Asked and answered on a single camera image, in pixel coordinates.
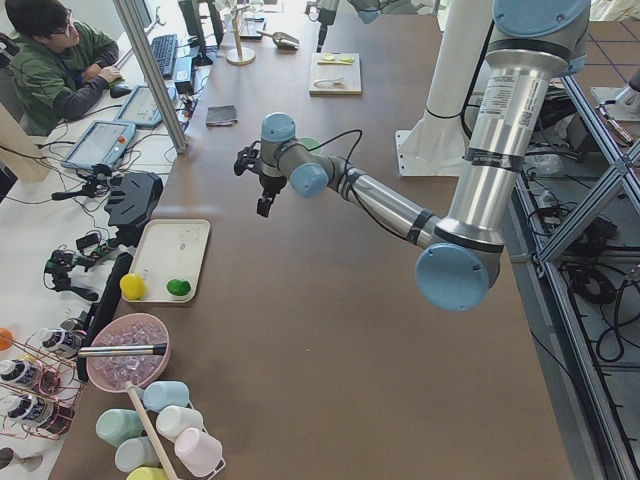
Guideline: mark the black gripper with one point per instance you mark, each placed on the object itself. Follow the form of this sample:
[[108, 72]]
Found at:
[[271, 184], [323, 31]]

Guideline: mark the white ceramic spoon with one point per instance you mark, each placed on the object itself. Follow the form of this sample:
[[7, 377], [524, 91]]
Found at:
[[329, 82]]

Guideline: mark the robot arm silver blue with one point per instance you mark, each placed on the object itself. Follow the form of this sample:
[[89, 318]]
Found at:
[[493, 70], [367, 11]]

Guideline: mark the mint green bowl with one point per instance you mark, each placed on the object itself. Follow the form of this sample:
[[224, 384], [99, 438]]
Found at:
[[311, 144]]

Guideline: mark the pink bowl with ice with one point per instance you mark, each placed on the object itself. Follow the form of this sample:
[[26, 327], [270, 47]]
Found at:
[[110, 374]]

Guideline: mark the yellow plastic knife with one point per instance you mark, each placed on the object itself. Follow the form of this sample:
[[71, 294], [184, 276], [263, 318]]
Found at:
[[335, 62]]

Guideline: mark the metal scoop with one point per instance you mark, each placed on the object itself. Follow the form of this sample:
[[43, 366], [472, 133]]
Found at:
[[282, 40]]

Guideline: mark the wooden cutting board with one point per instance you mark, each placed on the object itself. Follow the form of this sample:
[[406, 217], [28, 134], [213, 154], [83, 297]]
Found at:
[[350, 73]]

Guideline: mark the wooden mug tree stand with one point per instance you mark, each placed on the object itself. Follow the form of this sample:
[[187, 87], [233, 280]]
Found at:
[[240, 55]]

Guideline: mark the grey folded cloth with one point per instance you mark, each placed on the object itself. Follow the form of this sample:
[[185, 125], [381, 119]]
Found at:
[[225, 115]]

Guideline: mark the cream plastic tray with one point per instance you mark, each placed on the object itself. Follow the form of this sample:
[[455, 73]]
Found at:
[[170, 248]]

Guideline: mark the green lime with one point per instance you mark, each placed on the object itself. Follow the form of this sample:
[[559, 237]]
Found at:
[[178, 287]]

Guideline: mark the black monitor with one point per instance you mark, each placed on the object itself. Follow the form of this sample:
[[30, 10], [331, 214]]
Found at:
[[201, 53]]

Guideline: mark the yellow lemon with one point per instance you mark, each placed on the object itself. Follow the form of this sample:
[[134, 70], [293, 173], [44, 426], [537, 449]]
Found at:
[[132, 286]]

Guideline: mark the blue teach pendant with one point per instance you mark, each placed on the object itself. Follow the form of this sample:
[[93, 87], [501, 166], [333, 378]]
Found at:
[[140, 109], [103, 143]]

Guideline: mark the black keyboard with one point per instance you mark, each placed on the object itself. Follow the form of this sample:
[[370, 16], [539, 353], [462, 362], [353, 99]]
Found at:
[[164, 48]]

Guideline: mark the light blue cup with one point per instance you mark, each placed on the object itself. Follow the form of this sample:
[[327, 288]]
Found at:
[[161, 394]]

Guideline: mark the white cup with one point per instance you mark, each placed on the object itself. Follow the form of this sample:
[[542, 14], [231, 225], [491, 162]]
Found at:
[[173, 420]]

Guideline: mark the seated person green jacket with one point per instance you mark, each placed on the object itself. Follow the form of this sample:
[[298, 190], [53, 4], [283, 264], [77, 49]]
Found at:
[[63, 66]]

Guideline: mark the pink cup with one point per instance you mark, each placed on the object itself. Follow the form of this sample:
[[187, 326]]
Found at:
[[201, 453]]

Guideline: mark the mint green cup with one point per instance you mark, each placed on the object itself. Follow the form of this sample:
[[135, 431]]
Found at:
[[115, 426]]

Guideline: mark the pale blue cup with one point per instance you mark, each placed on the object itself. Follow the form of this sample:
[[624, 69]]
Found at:
[[134, 453]]

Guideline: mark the yellow cup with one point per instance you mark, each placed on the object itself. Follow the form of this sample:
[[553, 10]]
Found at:
[[147, 473]]

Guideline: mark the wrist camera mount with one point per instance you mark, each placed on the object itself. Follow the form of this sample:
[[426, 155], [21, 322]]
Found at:
[[247, 160]]

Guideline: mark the white camera post base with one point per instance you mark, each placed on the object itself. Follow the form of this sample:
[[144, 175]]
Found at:
[[436, 146]]

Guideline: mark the aluminium frame post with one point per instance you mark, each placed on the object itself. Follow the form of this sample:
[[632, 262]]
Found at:
[[134, 29]]

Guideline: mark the copper wire bottle rack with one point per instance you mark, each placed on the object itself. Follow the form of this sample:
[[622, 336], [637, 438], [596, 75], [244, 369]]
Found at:
[[39, 384]]

